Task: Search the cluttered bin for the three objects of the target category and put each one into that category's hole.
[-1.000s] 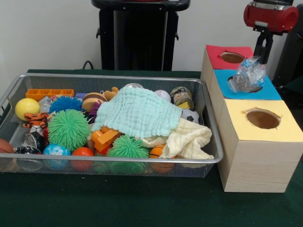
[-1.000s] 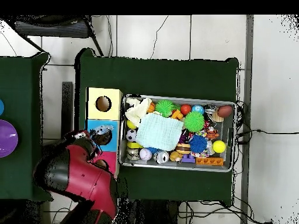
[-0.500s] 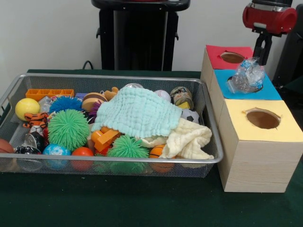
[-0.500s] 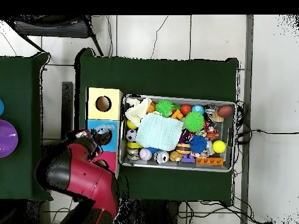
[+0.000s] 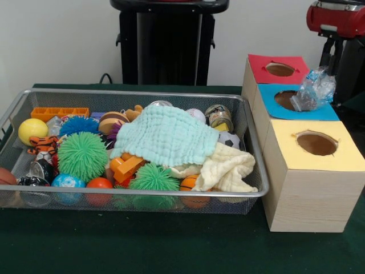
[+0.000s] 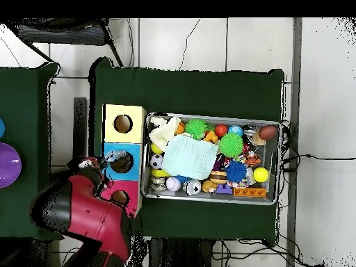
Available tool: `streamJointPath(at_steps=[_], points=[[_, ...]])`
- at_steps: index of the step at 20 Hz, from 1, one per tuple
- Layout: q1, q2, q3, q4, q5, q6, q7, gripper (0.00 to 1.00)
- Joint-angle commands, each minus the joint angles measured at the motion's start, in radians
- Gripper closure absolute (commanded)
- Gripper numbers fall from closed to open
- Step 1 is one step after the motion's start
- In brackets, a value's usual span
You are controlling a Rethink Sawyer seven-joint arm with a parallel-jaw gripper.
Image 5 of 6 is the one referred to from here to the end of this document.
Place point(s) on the black and white soccer ball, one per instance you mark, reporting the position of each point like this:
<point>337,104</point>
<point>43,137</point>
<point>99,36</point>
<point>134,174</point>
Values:
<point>230,140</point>

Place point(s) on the green spiky rubber ball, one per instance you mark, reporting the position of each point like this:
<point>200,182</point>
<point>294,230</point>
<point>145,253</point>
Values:
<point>82,156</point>
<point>154,178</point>

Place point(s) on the cream cloth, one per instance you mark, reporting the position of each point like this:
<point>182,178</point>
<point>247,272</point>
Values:
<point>228,171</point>

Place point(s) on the yellow ball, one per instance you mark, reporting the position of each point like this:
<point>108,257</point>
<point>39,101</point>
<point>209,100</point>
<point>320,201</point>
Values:
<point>32,129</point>

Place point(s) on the wooden box with three holes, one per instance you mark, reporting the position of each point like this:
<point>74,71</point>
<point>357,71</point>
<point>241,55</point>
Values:
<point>313,199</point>

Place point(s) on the dark green tablecloth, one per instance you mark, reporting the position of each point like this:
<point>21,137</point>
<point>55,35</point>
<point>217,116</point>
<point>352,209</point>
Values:
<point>357,104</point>
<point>171,245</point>

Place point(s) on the blue spiky rubber ball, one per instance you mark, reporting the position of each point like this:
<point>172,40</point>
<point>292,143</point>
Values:
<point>78,125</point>

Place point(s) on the white toy baseball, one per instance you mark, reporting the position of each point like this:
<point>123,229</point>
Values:
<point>197,114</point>

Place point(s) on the black can with silver top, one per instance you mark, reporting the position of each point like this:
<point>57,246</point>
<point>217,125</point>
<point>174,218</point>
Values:
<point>42,170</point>

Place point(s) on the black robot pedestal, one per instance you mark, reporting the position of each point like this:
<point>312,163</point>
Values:
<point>171,42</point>

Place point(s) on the mint green cloth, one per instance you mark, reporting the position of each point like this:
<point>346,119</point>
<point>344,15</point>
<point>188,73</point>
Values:
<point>168,137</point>

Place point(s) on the orange toy building block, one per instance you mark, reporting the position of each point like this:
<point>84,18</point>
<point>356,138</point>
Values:
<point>128,168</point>
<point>62,112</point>

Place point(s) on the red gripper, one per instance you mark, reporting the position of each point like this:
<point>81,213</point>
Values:
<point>336,21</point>

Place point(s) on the orange striped tiger plush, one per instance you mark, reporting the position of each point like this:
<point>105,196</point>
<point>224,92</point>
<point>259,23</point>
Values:
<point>42,144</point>

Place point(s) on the silver mesh bin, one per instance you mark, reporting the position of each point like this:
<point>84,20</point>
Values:
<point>222,207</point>

